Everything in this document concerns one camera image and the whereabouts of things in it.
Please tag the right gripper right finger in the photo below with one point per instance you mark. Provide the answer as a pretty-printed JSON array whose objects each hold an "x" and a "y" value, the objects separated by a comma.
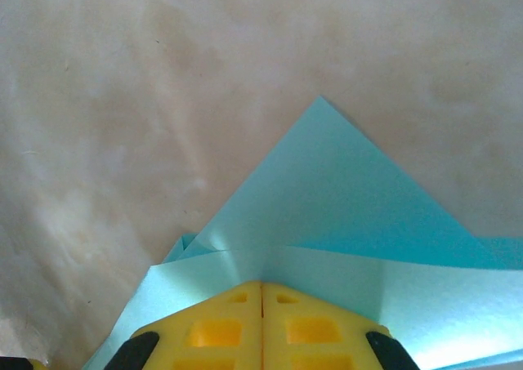
[{"x": 314, "y": 315}]

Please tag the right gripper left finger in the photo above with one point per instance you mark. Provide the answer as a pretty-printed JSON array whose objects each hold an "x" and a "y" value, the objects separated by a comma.
[{"x": 212, "y": 317}]

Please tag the light blue cloth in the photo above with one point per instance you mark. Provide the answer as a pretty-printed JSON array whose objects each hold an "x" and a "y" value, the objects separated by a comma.
[{"x": 327, "y": 182}]

